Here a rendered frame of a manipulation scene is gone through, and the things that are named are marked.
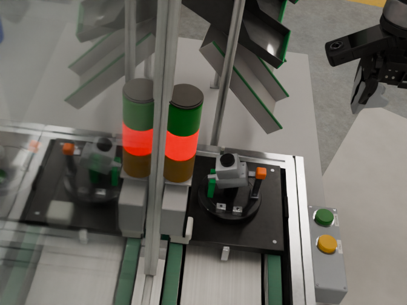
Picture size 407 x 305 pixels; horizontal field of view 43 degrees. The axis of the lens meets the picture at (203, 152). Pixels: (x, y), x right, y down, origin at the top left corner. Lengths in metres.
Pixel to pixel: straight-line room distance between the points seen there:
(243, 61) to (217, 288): 0.56
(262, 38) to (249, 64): 0.14
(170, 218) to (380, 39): 0.45
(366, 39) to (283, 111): 0.67
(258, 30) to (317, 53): 2.20
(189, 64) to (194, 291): 0.82
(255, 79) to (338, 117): 1.67
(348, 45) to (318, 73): 2.31
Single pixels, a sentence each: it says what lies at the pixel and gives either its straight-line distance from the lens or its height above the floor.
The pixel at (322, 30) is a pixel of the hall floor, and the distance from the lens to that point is 3.63.
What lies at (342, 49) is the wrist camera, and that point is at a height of 1.37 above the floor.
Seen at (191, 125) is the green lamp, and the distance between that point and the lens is 0.70.
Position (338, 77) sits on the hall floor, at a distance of 3.26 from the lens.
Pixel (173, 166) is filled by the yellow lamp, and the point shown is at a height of 1.30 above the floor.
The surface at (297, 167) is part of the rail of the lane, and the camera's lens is 1.27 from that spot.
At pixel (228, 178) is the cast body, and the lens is 1.07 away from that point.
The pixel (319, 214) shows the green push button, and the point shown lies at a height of 0.97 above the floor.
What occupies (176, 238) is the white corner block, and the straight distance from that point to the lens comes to 1.08.
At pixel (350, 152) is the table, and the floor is 0.86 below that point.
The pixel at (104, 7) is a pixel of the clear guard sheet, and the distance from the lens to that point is 0.22.
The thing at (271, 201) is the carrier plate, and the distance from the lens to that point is 1.17.
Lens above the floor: 1.87
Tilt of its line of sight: 47 degrees down
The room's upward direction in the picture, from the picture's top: 9 degrees clockwise
